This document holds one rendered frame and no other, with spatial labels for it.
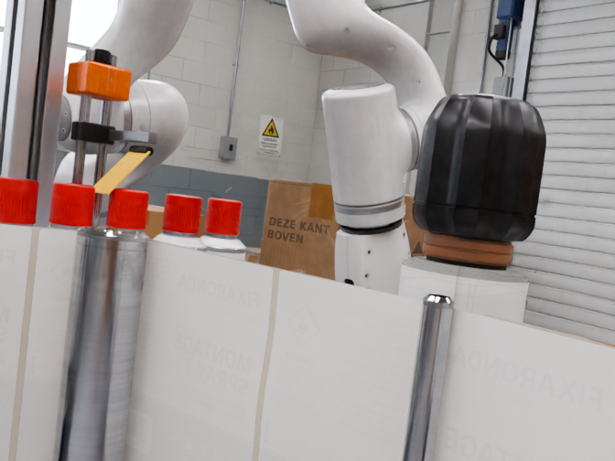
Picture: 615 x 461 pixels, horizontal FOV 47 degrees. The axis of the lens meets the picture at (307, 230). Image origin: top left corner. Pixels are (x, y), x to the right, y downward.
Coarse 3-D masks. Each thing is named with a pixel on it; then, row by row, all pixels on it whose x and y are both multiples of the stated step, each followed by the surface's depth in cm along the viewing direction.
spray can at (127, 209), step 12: (120, 192) 59; (132, 192) 59; (144, 192) 60; (120, 204) 59; (132, 204) 59; (144, 204) 60; (108, 216) 60; (120, 216) 59; (132, 216) 59; (144, 216) 60; (120, 228) 59; (132, 228) 59; (144, 228) 60
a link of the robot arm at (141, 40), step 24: (120, 0) 103; (144, 0) 99; (168, 0) 99; (192, 0) 102; (120, 24) 102; (144, 24) 101; (168, 24) 102; (120, 48) 103; (144, 48) 103; (168, 48) 105; (144, 72) 105; (72, 96) 105; (72, 120) 105; (96, 120) 105; (120, 120) 108; (72, 144) 107; (96, 144) 108; (120, 144) 111
